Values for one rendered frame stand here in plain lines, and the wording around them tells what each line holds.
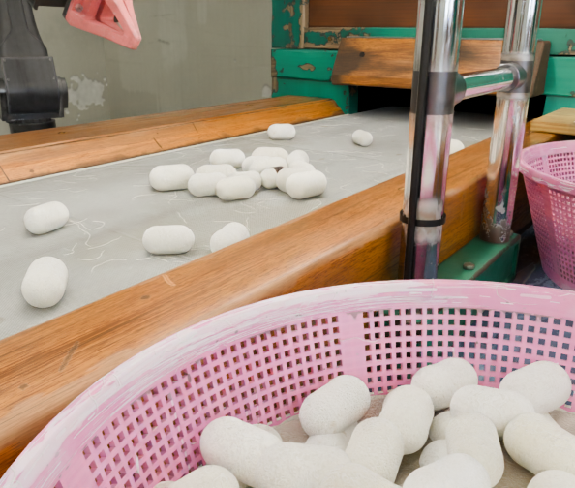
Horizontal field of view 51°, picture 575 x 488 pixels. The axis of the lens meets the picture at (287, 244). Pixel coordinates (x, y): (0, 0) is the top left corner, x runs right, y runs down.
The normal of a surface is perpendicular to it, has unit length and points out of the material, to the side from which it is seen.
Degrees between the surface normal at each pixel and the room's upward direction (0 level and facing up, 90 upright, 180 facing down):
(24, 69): 64
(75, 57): 90
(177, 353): 75
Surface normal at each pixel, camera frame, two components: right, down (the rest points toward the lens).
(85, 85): 0.77, 0.22
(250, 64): -0.63, 0.26
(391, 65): -0.54, -0.11
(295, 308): 0.49, 0.04
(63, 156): 0.58, -0.52
